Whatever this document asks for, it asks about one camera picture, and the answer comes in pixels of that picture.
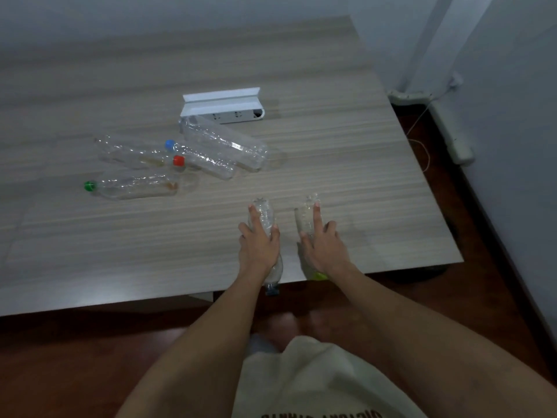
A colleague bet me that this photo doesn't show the white cable duct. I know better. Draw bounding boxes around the white cable duct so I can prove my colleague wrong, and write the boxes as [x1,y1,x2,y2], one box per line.
[428,99,475,165]

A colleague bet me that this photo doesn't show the clear bottle with light-blue cap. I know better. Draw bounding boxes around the clear bottle with light-blue cap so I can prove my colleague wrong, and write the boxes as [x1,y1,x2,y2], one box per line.
[165,140,238,181]

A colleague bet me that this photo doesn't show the cream printed shirt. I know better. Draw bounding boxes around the cream printed shirt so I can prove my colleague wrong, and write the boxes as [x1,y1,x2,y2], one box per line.
[232,335,428,418]

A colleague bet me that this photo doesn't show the clear bottle with yellow cap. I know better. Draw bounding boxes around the clear bottle with yellow cap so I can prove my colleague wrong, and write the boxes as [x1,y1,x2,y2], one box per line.
[294,193,330,282]

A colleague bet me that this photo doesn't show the clear bottle with dark-blue cap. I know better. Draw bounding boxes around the clear bottle with dark-blue cap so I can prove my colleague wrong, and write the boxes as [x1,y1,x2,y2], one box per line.
[247,197,284,298]

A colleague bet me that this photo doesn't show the clear bottle with green cap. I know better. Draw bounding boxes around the clear bottle with green cap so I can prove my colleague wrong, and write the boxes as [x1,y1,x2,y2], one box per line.
[84,171,180,201]

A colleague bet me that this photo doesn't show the clear bottle with red cap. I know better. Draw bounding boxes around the clear bottle with red cap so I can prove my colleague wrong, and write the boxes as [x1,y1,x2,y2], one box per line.
[95,135,186,171]

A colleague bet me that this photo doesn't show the person's right hand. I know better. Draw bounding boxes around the person's right hand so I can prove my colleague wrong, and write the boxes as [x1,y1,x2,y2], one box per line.
[300,203,351,279]

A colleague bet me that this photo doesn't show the large clear capless bottle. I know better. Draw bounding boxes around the large clear capless bottle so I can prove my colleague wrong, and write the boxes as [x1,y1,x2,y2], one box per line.
[179,114,269,173]

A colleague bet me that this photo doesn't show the white power strip in packaging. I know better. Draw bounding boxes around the white power strip in packaging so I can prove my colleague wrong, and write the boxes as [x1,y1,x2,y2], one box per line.
[208,107,265,125]

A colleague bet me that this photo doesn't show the person's right forearm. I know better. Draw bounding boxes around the person's right forearm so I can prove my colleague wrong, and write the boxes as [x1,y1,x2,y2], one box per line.
[324,262,557,418]

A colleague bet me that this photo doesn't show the open white cardboard box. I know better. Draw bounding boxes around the open white cardboard box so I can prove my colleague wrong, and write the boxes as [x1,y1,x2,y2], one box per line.
[180,87,265,125]

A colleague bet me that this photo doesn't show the person's left forearm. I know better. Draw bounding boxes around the person's left forearm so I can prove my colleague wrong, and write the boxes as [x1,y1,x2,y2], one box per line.
[115,272,272,418]

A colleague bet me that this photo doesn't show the white vertical wall pipe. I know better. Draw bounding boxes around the white vertical wall pipe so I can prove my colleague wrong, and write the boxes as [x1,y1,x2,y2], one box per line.
[402,0,455,93]

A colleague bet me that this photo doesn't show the thin white cable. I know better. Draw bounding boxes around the thin white cable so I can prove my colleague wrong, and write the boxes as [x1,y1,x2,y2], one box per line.
[406,82,458,173]

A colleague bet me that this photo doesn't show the person's left hand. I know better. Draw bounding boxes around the person's left hand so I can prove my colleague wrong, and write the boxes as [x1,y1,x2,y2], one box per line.
[238,205,281,280]

